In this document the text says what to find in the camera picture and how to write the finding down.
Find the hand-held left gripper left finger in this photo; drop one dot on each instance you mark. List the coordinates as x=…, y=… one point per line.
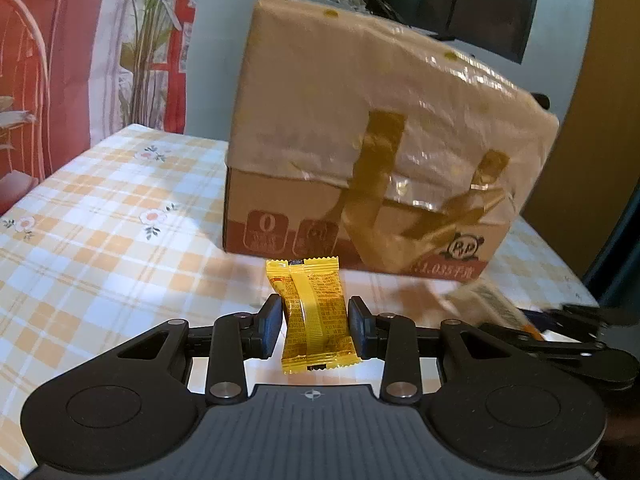
x=272, y=327

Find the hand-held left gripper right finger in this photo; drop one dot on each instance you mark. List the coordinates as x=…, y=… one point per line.
x=357, y=327

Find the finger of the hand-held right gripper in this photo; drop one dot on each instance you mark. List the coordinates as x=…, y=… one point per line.
x=600, y=316
x=565, y=347

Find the yellow snack packet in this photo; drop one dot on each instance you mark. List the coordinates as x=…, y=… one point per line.
x=312, y=320

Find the beige snack packet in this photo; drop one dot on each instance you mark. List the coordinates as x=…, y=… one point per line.
x=480, y=305

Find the cardboard box with plastic liner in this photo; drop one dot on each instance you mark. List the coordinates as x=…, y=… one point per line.
x=310, y=110

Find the wooden door panel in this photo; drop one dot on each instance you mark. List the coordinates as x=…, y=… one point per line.
x=590, y=110

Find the black exercise bike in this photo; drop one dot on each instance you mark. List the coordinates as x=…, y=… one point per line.
x=542, y=101

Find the printed pink backdrop curtain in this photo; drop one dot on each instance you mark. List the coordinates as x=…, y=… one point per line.
x=75, y=60

